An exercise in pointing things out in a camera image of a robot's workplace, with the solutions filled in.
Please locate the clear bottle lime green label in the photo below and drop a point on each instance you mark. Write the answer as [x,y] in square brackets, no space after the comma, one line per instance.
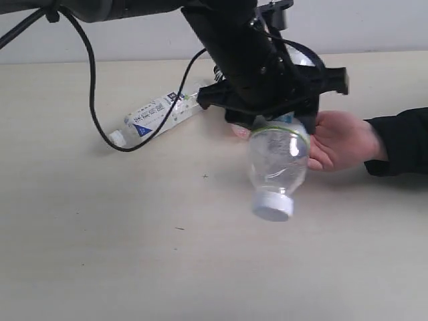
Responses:
[278,160]

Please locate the pink peach drink bottle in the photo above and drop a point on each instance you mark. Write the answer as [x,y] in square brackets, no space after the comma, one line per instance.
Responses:
[238,130]

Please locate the person's open bare hand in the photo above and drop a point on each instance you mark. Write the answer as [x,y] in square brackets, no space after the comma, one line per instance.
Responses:
[342,141]

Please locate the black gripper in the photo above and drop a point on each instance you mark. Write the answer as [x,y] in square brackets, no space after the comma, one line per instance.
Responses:
[264,81]

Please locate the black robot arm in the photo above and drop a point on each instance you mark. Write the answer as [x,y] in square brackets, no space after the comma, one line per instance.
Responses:
[217,24]

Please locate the clear bottle blue white label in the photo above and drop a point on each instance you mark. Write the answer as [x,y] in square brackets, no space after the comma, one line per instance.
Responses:
[140,124]

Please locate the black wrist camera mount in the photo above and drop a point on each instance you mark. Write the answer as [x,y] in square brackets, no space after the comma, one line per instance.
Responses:
[273,14]

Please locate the black sleeved forearm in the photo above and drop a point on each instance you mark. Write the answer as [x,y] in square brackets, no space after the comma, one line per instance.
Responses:
[404,138]

